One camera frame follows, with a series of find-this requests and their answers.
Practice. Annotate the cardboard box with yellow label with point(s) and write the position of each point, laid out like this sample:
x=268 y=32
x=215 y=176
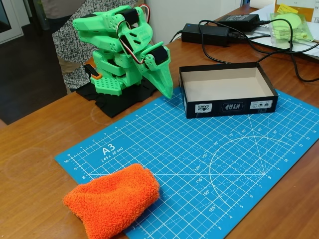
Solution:
x=304 y=5

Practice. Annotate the large black power adapter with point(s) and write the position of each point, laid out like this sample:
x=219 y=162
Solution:
x=204 y=33

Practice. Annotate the white paper sheets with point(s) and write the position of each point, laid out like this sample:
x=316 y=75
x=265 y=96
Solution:
x=309 y=48

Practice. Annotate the person in speckled garment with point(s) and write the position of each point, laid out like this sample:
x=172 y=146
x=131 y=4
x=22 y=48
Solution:
x=67 y=42

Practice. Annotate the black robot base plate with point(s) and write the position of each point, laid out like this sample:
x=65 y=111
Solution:
x=112 y=104

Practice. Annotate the white door frame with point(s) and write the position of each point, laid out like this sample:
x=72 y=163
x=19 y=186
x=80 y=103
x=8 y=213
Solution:
x=17 y=25

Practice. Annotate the orange terry cloth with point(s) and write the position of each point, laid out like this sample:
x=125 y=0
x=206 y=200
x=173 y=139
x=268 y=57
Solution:
x=112 y=199

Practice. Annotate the flat black power adapter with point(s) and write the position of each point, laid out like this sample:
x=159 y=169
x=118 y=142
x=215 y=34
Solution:
x=239 y=20

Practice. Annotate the plastic bag with green parts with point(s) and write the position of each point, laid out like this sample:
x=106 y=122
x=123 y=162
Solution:
x=291 y=30

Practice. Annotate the black cardboard box tray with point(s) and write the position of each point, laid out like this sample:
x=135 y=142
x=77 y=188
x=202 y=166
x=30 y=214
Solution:
x=236 y=107

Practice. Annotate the blue cutting mat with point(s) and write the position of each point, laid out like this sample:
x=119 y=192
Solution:
x=174 y=149

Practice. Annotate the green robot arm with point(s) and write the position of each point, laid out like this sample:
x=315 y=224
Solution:
x=104 y=37

